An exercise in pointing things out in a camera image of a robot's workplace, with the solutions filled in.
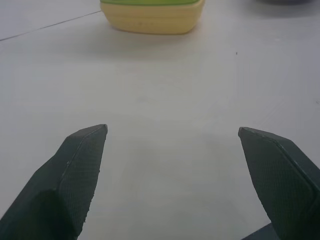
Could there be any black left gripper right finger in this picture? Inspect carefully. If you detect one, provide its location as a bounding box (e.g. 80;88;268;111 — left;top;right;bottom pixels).
237;126;320;240

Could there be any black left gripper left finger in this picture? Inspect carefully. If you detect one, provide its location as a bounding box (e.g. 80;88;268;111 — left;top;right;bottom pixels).
0;123;109;240

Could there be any dark object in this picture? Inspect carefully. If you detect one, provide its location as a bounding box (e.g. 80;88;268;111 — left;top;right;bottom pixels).
257;0;320;5

